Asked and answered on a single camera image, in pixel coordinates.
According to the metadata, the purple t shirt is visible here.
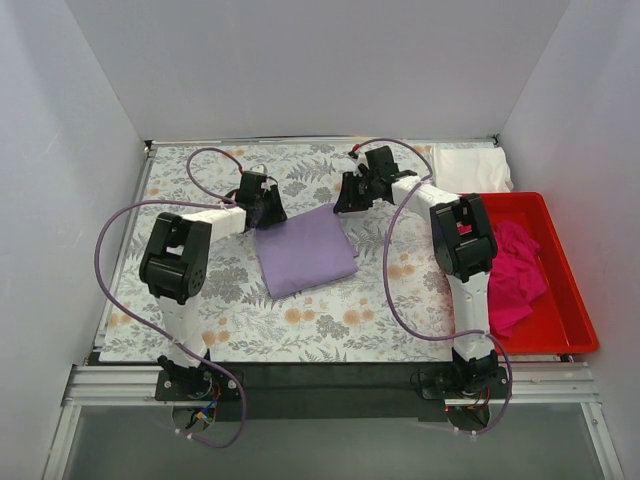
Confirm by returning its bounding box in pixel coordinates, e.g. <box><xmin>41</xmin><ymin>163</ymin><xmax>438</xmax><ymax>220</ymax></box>
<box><xmin>255</xmin><ymin>204</ymin><xmax>358</xmax><ymax>299</ymax></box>

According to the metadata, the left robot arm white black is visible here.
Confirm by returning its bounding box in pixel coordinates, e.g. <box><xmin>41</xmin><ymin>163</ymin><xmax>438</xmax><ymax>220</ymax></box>
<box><xmin>139</xmin><ymin>171</ymin><xmax>287</xmax><ymax>400</ymax></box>

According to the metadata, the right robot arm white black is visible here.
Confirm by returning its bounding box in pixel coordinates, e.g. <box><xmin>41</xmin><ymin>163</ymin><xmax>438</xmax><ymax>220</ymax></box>
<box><xmin>333</xmin><ymin>144</ymin><xmax>498</xmax><ymax>398</ymax></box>

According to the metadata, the white folded t shirt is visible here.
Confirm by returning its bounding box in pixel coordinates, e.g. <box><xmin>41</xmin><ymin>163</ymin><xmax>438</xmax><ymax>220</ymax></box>
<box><xmin>432</xmin><ymin>147</ymin><xmax>513</xmax><ymax>193</ymax></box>

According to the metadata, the floral table mat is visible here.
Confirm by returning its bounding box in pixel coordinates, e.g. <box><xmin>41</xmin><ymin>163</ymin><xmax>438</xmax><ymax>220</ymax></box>
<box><xmin>100</xmin><ymin>142</ymin><xmax>453</xmax><ymax>362</ymax></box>

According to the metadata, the magenta t shirt in bin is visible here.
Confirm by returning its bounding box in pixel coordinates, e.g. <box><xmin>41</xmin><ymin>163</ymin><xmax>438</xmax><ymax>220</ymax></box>
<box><xmin>488</xmin><ymin>221</ymin><xmax>547</xmax><ymax>338</ymax></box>

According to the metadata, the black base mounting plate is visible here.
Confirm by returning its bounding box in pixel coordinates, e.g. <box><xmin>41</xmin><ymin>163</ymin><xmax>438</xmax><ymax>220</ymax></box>
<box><xmin>154</xmin><ymin>362</ymin><xmax>509</xmax><ymax>427</ymax></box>

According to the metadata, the red plastic bin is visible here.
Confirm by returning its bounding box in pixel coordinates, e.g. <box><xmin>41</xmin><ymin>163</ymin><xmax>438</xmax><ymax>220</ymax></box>
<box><xmin>477</xmin><ymin>192</ymin><xmax>599</xmax><ymax>354</ymax></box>

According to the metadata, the aluminium frame rail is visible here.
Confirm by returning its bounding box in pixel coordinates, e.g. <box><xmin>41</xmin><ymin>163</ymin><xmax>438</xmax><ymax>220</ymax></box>
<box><xmin>45</xmin><ymin>140</ymin><xmax>624</xmax><ymax>479</ymax></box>

